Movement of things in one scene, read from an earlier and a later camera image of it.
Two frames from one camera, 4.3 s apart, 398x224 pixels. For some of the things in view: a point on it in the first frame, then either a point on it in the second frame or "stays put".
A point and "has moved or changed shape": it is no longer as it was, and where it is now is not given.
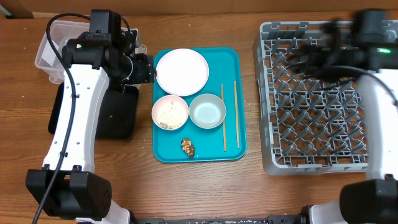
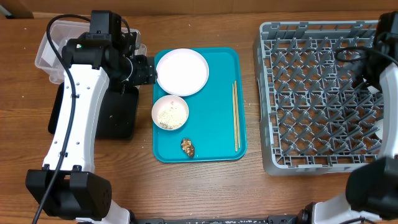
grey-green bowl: x=207 y=111 has moved or changed shape
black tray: x=118 y=116 stays put
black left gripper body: x=135 y=71 stays put
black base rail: x=272 y=219 stays put
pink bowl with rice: x=170 y=112 stays put
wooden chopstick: x=223 y=119 -> x=234 y=119
